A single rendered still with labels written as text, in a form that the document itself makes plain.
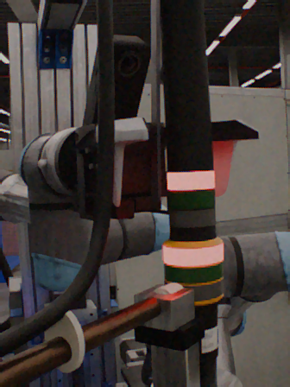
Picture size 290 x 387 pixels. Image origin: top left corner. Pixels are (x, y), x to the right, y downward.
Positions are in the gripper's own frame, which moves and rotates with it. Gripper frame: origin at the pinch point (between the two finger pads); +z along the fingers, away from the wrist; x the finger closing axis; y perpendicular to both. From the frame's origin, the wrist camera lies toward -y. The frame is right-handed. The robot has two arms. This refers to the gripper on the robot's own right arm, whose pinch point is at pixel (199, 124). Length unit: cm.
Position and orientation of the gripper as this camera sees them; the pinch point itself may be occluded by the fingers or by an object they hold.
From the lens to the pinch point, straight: 32.5
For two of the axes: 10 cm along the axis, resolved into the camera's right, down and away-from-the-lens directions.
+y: 0.4, 10.0, 0.5
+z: 5.0, 0.2, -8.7
